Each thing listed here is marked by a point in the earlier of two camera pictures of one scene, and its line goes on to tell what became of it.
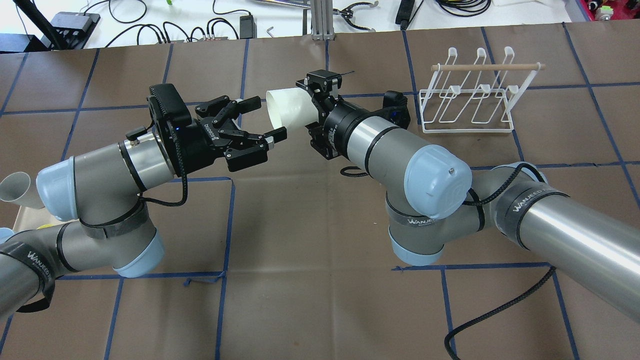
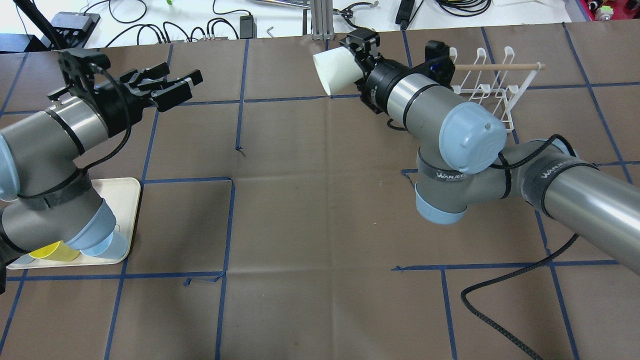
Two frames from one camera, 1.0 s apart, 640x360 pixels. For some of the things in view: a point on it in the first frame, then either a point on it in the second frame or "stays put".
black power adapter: x=247 y=27 stays put
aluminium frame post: x=322 y=21 stays put
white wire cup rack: x=463 y=99 stays put
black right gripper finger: x=324 y=80 to x=363 y=40
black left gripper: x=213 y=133 to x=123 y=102
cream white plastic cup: x=292 y=108 to x=337 y=67
